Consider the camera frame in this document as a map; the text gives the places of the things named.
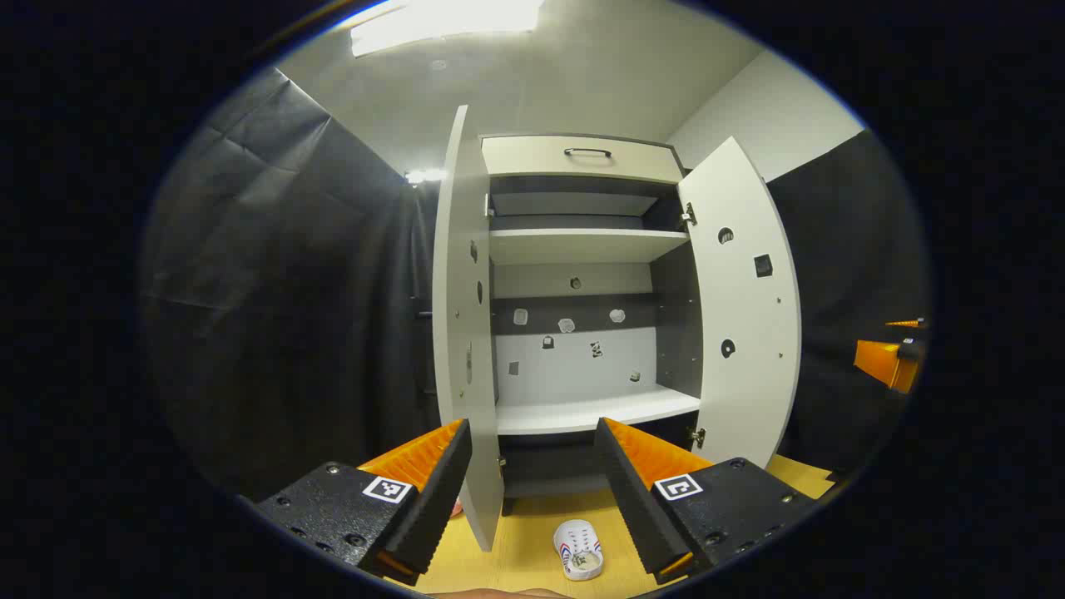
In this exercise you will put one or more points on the black backdrop cloth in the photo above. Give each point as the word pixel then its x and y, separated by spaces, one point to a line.
pixel 274 291
pixel 840 274

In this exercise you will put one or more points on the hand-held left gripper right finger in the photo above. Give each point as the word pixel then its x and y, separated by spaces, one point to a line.
pixel 636 499

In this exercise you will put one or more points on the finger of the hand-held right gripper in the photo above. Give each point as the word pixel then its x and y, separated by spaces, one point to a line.
pixel 884 364
pixel 905 323

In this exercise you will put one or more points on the white shoe cabinet door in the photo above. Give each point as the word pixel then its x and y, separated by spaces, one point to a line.
pixel 458 291
pixel 749 316

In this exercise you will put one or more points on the ceiling light panel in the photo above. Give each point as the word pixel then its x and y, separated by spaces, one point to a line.
pixel 441 21

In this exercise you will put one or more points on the white shoe red blue stripes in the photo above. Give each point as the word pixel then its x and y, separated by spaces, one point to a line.
pixel 578 553

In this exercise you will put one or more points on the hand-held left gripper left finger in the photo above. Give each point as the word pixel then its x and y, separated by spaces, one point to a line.
pixel 437 507

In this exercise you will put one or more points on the white shoe cabinet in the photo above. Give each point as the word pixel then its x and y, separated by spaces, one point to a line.
pixel 582 245

